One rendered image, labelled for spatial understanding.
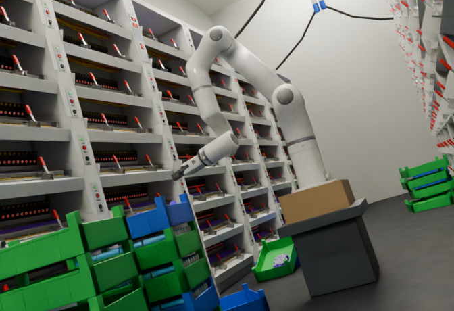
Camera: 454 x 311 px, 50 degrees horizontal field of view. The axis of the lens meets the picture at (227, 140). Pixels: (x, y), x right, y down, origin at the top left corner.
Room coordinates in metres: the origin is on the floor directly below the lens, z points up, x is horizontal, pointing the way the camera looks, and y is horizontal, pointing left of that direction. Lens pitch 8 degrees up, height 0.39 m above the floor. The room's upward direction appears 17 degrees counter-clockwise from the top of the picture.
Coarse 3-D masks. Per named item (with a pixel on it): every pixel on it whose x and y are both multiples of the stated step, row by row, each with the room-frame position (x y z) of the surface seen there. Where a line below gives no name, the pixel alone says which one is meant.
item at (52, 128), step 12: (0, 108) 1.73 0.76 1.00; (12, 108) 1.78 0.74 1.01; (24, 108) 1.84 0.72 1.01; (0, 120) 1.59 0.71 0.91; (12, 120) 1.64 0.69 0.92; (24, 120) 1.84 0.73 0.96; (36, 120) 1.86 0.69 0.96; (48, 120) 1.84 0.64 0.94; (60, 120) 1.82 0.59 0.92; (0, 132) 1.51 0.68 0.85; (12, 132) 1.55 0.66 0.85; (24, 132) 1.60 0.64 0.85; (36, 132) 1.65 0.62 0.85; (48, 132) 1.70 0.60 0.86; (60, 132) 1.76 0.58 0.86
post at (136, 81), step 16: (112, 0) 2.49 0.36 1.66; (128, 0) 2.52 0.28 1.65; (112, 16) 2.50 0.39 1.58; (128, 16) 2.47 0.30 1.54; (112, 48) 2.52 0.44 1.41; (128, 48) 2.48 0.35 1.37; (144, 64) 2.49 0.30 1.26; (128, 80) 2.50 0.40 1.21; (144, 80) 2.47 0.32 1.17; (128, 112) 2.52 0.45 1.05; (144, 112) 2.49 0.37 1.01; (144, 144) 2.51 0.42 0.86; (160, 144) 2.48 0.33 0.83; (160, 192) 2.50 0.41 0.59; (176, 192) 2.47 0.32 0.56; (192, 208) 2.54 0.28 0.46
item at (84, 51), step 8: (64, 40) 2.18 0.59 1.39; (72, 40) 2.23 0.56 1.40; (80, 40) 2.28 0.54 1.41; (64, 48) 1.92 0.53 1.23; (72, 48) 1.96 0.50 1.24; (80, 48) 2.01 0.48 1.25; (88, 48) 2.08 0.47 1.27; (96, 48) 2.40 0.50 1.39; (104, 48) 2.46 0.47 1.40; (72, 56) 2.18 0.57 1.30; (80, 56) 2.01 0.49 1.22; (88, 56) 2.06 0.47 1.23; (96, 56) 2.11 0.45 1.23; (104, 56) 2.16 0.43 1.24; (112, 56) 2.22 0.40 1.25; (120, 56) 2.31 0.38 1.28; (128, 56) 2.49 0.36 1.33; (136, 56) 2.47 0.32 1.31; (80, 64) 2.25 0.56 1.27; (88, 64) 2.25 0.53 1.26; (96, 64) 2.28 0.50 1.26; (104, 64) 2.40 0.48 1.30; (112, 64) 2.23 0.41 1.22; (120, 64) 2.29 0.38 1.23; (128, 64) 2.35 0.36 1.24; (136, 64) 2.42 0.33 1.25; (112, 72) 2.48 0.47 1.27
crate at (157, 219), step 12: (156, 204) 1.21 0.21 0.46; (180, 204) 1.32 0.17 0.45; (132, 216) 1.22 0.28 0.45; (144, 216) 1.22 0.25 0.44; (156, 216) 1.21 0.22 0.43; (168, 216) 1.21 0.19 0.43; (180, 216) 1.29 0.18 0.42; (192, 216) 1.38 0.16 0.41; (132, 228) 1.22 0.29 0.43; (144, 228) 1.22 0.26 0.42; (156, 228) 1.21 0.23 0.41
